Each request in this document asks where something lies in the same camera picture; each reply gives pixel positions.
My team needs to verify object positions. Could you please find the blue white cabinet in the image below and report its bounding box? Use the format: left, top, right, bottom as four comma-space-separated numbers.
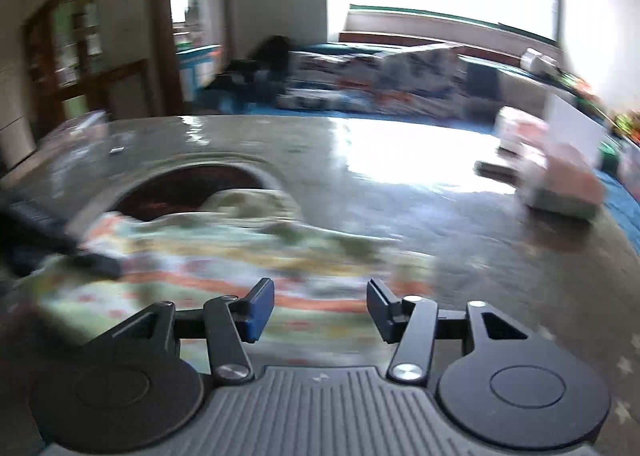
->
176, 44, 222, 102

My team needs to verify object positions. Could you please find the butterfly pillow left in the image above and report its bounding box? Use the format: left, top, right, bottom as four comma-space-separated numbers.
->
276, 48, 386, 112

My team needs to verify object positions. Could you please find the white paper card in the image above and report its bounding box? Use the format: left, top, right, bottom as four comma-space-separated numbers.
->
544, 94, 606, 168

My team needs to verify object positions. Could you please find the black clothing pile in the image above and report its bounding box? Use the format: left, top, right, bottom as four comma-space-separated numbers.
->
205, 35, 292, 90

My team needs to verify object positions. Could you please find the pink tissue pack rear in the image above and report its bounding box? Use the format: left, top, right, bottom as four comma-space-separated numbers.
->
494, 106, 548, 156

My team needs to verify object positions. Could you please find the pink tissue pack front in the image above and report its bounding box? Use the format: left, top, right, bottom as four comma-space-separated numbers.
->
516, 143, 605, 221

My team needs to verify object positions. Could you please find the grey cushion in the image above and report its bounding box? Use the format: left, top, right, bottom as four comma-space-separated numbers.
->
498, 70, 562, 119

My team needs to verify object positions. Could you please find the pastel patterned child garment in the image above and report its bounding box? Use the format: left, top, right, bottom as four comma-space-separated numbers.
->
25, 189, 434, 367

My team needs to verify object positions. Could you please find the butterfly pillow large upright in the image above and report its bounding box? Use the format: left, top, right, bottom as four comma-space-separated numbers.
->
375, 44, 460, 104

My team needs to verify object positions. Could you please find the pink tissue pack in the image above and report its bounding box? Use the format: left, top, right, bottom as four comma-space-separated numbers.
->
494, 106, 548, 156
516, 143, 605, 221

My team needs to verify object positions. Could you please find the round black table stove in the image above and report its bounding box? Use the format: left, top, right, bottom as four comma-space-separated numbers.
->
111, 164, 267, 222

